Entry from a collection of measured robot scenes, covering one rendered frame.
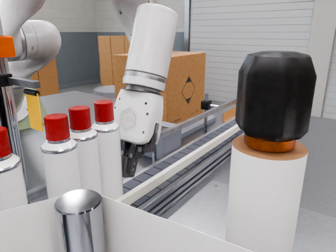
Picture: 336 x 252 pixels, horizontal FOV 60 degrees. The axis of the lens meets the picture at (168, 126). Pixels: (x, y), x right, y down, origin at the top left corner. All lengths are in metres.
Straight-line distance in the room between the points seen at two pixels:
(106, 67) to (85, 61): 2.60
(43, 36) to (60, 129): 0.62
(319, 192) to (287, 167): 0.47
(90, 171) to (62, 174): 0.06
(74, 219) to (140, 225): 0.05
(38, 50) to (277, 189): 0.85
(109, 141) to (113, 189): 0.09
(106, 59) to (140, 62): 4.11
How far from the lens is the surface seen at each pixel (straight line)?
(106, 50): 4.64
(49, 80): 4.16
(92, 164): 0.50
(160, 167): 0.73
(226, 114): 1.30
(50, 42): 1.04
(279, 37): 4.84
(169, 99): 1.02
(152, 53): 0.55
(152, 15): 0.57
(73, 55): 7.05
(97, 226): 0.26
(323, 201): 0.77
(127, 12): 0.67
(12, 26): 0.96
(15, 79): 0.47
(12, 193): 0.43
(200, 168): 0.74
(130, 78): 0.55
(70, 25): 7.03
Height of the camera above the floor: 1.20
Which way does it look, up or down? 18 degrees down
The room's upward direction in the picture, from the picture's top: straight up
